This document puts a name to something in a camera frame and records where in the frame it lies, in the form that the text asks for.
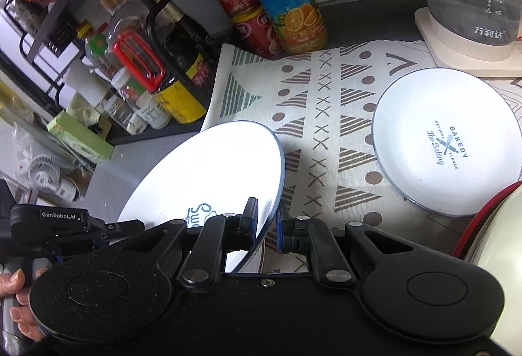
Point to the person's left hand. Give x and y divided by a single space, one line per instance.
24 321

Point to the crumpled white tissue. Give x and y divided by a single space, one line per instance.
83 111

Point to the green label sauce bottle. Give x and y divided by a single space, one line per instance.
96 44

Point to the patterned fringed table mat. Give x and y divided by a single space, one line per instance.
326 103

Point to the small glass jar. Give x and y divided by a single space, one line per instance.
116 111

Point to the dark soy sauce bottle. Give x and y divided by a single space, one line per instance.
183 38

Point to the small white fan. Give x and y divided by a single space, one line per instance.
43 176

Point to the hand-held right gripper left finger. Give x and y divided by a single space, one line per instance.
251 219

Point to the small white plate blue print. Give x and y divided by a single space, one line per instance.
408 135

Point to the red and black bowl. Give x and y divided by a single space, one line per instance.
467 235

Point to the green carton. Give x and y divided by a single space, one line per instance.
77 135

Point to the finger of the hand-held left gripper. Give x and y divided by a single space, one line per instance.
122 228

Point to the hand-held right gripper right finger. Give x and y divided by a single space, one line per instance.
285 233

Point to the white plate with script print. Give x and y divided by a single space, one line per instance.
195 168

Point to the cream kettle base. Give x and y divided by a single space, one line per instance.
448 58

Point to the cream bowl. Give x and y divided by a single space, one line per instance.
505 258

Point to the green jar white cap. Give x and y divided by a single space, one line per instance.
124 84

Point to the white plastic jar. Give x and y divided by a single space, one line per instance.
149 113

